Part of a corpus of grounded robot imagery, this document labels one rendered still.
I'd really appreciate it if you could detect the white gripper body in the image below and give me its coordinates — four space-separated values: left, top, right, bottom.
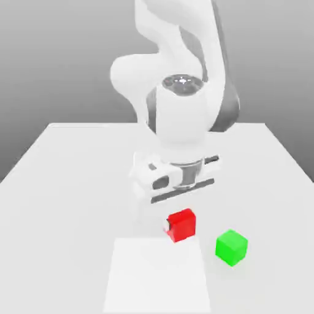
149 178 216 215

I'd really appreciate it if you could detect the small red cube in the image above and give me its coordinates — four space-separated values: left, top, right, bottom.
167 208 197 243

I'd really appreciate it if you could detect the small green cube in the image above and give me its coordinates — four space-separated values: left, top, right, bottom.
215 228 249 267

